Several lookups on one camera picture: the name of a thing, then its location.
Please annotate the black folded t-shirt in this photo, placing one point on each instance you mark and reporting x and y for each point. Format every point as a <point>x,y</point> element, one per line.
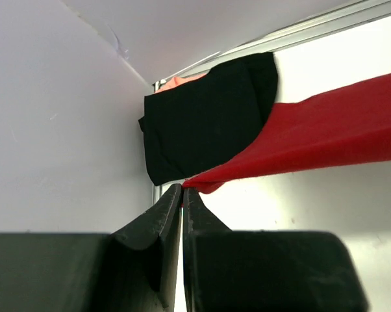
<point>204,123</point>

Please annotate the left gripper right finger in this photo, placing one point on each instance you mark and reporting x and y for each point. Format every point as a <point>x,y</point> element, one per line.
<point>227,270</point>

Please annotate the pink folded t-shirt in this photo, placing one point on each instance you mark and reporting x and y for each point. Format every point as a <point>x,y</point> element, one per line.
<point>177,81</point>

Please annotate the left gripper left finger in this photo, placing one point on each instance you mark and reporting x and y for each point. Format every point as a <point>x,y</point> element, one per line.
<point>132,269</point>

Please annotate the red t-shirt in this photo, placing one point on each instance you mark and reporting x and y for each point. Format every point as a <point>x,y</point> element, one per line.
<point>348,125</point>

